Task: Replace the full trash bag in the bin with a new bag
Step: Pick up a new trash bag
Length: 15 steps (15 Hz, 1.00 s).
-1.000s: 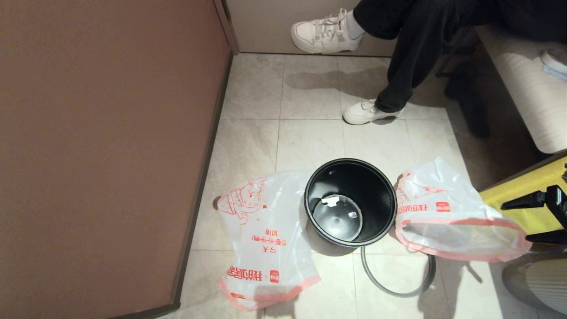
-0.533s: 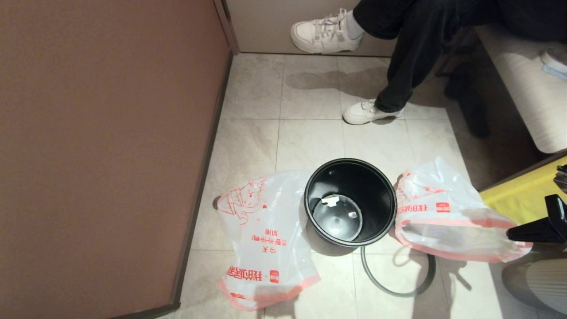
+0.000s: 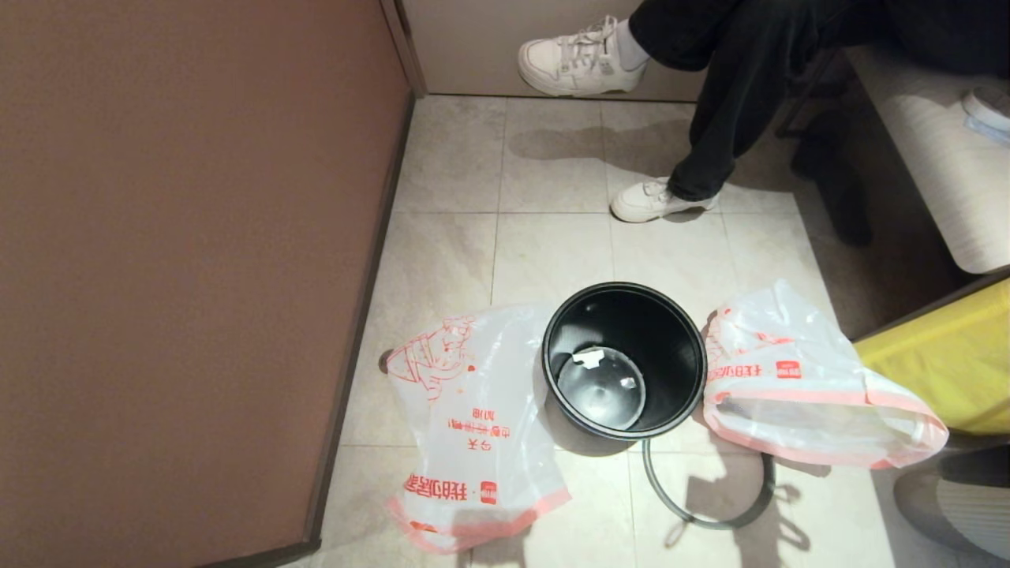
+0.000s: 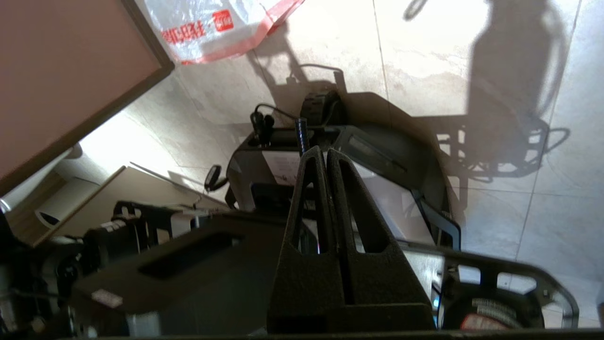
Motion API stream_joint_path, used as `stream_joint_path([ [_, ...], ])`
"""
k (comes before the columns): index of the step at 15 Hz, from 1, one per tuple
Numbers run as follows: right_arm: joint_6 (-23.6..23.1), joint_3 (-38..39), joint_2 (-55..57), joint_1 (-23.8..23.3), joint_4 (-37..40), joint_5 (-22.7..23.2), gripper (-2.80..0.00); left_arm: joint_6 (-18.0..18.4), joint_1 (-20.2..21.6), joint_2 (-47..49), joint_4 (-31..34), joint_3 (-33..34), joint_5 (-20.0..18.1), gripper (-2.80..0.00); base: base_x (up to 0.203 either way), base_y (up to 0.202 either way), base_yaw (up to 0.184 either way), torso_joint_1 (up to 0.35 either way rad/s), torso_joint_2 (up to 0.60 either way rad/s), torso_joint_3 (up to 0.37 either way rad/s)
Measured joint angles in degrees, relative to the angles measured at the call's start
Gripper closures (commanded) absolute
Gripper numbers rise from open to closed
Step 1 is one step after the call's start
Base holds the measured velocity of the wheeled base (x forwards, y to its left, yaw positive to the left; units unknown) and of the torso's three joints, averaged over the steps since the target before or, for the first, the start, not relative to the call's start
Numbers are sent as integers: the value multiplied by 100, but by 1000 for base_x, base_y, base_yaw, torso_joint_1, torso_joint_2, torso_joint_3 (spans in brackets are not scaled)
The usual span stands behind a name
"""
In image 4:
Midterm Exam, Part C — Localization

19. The black tubular robot frame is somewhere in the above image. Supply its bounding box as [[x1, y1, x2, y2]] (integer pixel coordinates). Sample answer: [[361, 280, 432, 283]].
[[401, 241, 580, 331]]

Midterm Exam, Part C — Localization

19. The white red plastic bag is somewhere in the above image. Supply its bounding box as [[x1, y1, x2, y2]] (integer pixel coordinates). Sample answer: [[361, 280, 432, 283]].
[[136, 0, 306, 66]]

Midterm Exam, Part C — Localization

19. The light wooden board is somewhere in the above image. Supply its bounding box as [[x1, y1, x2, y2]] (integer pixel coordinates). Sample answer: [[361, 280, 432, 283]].
[[42, 165, 229, 246]]

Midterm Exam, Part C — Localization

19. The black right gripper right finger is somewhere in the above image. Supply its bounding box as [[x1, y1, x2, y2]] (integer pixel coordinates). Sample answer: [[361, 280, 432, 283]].
[[327, 148, 436, 332]]

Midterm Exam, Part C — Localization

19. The white box device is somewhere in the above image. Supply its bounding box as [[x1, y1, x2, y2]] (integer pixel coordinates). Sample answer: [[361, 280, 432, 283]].
[[34, 177, 101, 230]]

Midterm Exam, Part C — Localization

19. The black stub antenna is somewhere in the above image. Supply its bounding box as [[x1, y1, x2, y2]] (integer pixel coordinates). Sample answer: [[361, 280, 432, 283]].
[[295, 118, 310, 156]]

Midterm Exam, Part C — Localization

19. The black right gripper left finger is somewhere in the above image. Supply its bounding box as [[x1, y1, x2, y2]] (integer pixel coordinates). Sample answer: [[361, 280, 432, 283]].
[[267, 145, 346, 332]]

